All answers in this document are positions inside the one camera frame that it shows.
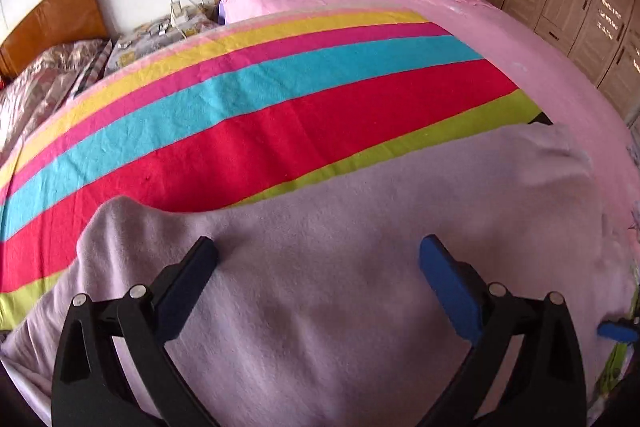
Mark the plaid checkered cloth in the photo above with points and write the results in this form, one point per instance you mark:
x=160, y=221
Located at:
x=93, y=72

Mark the flat wooden headboard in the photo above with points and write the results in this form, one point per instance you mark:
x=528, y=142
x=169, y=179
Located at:
x=50, y=23

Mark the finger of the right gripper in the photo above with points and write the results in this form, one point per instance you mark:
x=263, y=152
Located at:
x=621, y=330

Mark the rainbow striped bed sheet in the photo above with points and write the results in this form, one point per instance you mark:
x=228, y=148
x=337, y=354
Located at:
x=242, y=112

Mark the lilac pants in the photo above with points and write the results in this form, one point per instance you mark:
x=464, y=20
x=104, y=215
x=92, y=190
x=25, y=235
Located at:
x=318, y=314

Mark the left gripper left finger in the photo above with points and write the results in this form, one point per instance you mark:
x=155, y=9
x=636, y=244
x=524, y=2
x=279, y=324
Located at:
x=112, y=368

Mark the nightstand with floral cloth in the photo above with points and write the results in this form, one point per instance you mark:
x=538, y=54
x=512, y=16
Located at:
x=156, y=35

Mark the white power strip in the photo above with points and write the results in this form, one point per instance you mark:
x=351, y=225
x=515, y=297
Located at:
x=179, y=14

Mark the pink bed sheet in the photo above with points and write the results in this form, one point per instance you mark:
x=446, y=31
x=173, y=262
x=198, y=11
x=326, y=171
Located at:
x=550, y=79

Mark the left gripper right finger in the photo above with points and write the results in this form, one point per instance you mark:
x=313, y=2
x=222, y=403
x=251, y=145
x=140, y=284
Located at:
x=524, y=366

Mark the floral pink crumpled quilt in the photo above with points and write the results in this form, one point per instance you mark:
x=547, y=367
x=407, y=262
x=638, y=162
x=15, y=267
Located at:
x=41, y=90

